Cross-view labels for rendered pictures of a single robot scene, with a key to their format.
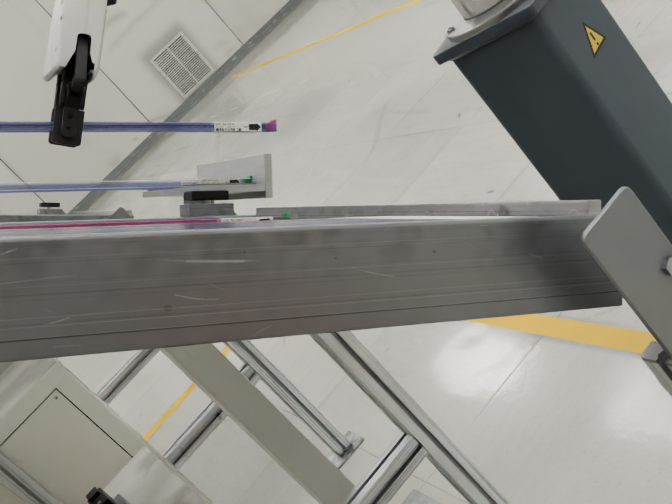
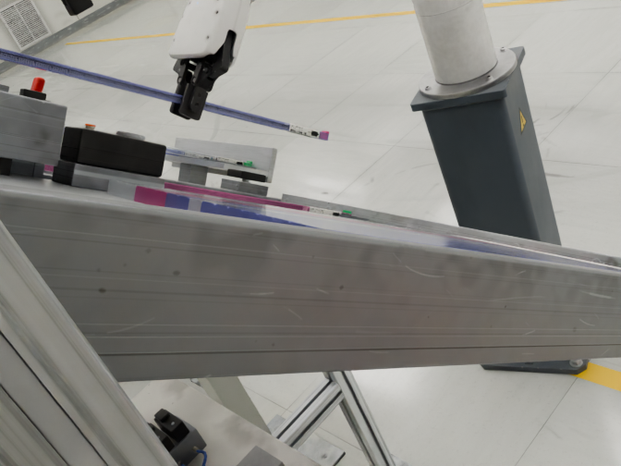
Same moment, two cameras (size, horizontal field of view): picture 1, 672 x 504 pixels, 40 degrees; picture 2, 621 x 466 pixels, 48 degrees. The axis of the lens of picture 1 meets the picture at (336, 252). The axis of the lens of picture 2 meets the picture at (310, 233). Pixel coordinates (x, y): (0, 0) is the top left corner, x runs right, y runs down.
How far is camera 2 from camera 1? 0.42 m
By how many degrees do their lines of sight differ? 18
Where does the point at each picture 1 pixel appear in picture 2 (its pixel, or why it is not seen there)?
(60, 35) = (214, 27)
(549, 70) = (494, 137)
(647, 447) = (472, 408)
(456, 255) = not seen: outside the picture
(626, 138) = (528, 195)
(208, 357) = not seen: hidden behind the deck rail
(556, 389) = not seen: hidden behind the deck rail
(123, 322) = (554, 337)
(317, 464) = (237, 391)
